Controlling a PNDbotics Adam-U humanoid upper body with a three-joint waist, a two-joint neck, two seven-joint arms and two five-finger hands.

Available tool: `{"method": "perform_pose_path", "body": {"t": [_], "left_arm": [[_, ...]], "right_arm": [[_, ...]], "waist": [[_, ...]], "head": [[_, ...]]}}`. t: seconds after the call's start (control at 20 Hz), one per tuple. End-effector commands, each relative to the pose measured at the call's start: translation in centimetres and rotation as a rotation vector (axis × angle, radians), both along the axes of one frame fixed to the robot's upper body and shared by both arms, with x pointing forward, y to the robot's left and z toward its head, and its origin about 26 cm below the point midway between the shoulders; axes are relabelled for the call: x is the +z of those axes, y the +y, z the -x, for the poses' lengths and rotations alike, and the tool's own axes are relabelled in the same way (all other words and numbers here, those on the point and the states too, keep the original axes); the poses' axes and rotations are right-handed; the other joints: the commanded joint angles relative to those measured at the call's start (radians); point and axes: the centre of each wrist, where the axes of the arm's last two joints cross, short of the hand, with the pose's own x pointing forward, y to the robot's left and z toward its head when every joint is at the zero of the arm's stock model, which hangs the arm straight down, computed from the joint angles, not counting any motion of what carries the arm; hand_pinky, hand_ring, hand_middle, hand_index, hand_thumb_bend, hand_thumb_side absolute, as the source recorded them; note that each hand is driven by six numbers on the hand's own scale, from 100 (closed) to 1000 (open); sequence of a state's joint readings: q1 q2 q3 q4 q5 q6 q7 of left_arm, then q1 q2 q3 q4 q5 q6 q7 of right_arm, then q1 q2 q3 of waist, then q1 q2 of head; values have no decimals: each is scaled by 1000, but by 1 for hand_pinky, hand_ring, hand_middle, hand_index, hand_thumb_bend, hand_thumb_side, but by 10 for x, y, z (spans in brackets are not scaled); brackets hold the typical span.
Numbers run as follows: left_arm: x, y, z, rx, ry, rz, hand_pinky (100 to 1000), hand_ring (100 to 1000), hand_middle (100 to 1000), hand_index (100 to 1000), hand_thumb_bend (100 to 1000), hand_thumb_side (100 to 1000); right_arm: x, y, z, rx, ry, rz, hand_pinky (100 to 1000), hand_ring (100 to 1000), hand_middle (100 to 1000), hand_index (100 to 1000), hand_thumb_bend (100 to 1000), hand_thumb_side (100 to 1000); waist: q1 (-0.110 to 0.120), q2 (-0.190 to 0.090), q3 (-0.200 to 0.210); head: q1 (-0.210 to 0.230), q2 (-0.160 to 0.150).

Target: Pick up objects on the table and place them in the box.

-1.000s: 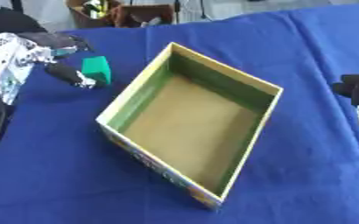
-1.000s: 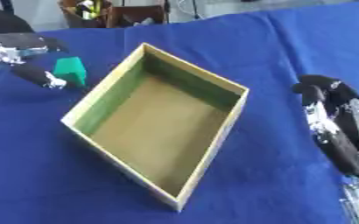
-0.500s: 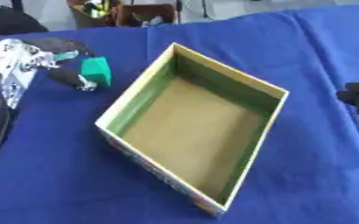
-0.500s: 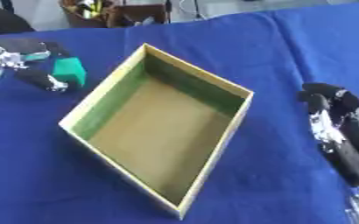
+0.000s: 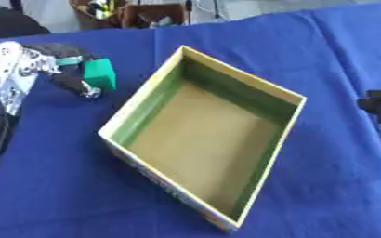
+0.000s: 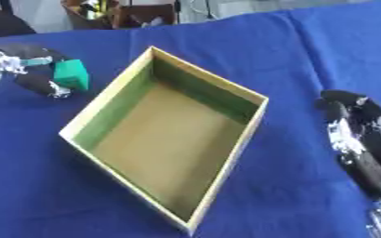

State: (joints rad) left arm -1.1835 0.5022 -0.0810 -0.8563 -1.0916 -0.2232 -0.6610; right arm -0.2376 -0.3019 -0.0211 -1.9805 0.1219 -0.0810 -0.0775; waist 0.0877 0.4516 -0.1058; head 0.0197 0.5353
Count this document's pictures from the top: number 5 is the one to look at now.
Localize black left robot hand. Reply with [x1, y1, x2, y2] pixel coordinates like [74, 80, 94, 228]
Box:
[22, 42, 105, 99]

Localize green cube block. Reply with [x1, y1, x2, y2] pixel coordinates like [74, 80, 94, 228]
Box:
[81, 58, 119, 91]

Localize black bag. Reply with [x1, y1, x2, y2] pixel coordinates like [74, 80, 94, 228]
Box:
[0, 5, 53, 40]

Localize brown cardboard box with items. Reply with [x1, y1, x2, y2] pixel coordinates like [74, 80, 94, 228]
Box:
[68, 0, 192, 31]

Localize tan cardboard box green inside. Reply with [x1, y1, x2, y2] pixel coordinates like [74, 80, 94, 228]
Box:
[96, 45, 309, 233]

